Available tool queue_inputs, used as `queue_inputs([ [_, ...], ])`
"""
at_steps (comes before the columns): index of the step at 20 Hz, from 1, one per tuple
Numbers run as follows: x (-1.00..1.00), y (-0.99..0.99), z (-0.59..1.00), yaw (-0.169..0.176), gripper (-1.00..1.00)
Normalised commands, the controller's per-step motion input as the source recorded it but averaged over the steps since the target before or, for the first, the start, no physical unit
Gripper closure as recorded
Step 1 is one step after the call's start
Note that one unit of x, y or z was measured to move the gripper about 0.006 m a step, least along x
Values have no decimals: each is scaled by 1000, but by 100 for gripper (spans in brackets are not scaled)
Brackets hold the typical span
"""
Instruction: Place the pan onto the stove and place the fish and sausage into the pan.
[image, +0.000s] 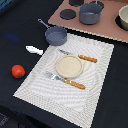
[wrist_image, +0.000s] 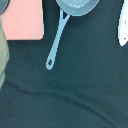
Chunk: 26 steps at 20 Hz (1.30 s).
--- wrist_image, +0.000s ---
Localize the grey frying pan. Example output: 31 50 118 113
46 0 99 70

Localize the white toy fish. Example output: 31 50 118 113
118 6 128 46

